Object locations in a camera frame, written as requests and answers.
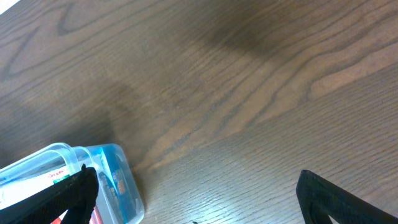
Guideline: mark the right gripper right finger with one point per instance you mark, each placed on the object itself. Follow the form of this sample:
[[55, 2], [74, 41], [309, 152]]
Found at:
[[322, 201]]

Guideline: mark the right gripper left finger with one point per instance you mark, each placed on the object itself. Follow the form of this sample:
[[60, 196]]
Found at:
[[74, 196]]

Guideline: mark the red small box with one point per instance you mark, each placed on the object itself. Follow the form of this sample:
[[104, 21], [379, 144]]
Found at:
[[95, 217]]

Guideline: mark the blue fever patch box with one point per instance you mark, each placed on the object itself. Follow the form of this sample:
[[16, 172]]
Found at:
[[114, 186]]

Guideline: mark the clear plastic container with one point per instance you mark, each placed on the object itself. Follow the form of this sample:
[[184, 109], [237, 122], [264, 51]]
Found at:
[[60, 155]]

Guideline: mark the white sachet packet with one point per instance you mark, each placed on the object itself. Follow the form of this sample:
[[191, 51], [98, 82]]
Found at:
[[24, 187]]

